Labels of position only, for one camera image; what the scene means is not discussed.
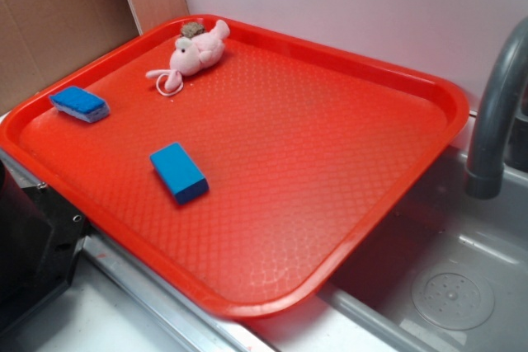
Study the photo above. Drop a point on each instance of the grey toy sink basin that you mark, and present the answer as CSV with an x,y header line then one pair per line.
x,y
367,304

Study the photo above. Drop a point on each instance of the pink plush toy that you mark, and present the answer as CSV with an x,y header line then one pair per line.
x,y
196,49

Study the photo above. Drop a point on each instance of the brown cardboard panel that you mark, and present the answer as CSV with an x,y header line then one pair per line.
x,y
45,40

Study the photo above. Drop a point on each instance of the blue wooden block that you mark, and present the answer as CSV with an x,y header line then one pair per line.
x,y
179,173

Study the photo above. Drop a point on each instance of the grey curved faucet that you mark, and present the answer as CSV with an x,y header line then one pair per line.
x,y
499,136

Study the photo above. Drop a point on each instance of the round sink drain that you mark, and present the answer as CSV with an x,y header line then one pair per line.
x,y
452,297

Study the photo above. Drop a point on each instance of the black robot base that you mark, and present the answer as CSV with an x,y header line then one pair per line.
x,y
41,236

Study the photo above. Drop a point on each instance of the blue and white sponge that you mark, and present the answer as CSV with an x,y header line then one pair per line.
x,y
80,104

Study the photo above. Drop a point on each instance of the red plastic tray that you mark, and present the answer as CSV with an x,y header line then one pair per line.
x,y
305,149

